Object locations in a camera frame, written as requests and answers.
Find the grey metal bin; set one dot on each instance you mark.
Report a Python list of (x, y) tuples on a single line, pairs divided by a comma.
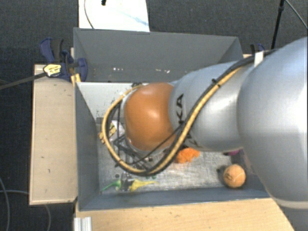
[(149, 52)]

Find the orange tennis ball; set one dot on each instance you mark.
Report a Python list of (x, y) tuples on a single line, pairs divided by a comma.
[(234, 176)]

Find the purple thing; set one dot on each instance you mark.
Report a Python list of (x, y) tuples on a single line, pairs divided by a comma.
[(233, 152)]

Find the pale wood board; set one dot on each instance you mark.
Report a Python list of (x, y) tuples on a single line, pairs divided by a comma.
[(53, 138)]

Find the yellow toy animal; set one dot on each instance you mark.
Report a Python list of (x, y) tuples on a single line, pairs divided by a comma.
[(140, 184)]

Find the orange fuzzy cloth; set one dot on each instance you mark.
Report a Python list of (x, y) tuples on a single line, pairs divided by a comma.
[(186, 156)]

